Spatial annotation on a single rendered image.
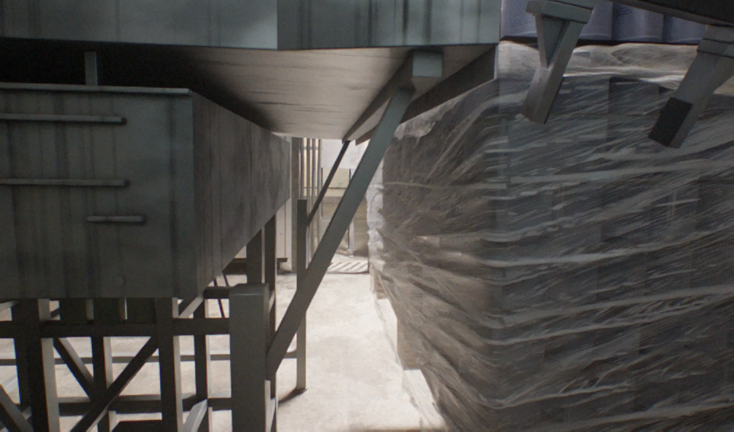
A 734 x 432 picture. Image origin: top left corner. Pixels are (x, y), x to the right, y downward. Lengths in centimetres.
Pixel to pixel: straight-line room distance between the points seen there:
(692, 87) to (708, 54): 3
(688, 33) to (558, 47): 29
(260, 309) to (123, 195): 19
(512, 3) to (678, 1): 19
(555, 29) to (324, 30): 20
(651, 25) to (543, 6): 27
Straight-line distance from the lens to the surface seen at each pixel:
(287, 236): 317
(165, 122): 44
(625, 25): 58
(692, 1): 38
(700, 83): 43
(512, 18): 51
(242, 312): 46
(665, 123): 44
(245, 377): 50
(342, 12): 39
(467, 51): 39
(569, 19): 35
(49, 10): 48
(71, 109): 49
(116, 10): 46
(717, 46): 44
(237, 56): 44
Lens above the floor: 96
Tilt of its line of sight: 6 degrees down
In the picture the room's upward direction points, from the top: 1 degrees clockwise
